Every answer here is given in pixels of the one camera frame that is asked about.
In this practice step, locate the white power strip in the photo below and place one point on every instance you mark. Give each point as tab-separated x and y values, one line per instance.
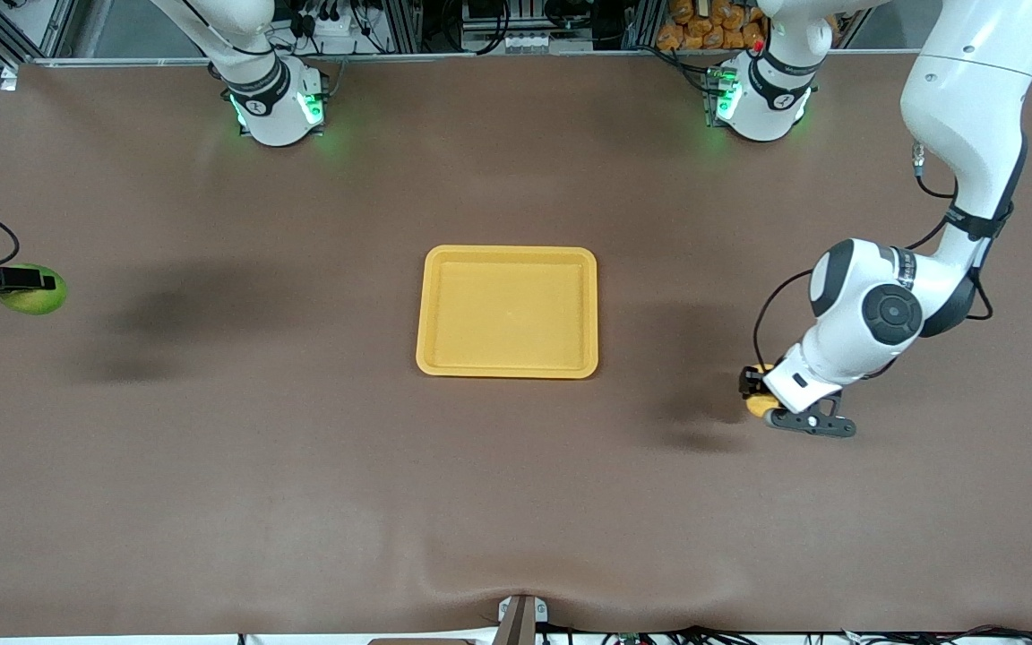
332	22

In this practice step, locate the grey connector block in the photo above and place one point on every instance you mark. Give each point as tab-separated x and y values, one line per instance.
534	41

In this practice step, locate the crate of orange items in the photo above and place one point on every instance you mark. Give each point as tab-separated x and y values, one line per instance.
704	25

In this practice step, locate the brown table mat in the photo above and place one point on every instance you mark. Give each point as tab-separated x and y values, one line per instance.
301	466

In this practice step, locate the yellow potato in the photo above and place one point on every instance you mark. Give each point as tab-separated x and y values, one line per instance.
758	408

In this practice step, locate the green apple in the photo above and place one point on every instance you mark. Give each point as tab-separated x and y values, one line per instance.
32	303

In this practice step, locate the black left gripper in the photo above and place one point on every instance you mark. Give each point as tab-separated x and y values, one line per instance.
751	381

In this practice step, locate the yellow plastic tray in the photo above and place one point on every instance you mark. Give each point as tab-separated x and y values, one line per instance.
507	313

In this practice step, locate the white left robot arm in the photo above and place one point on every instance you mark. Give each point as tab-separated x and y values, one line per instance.
838	358

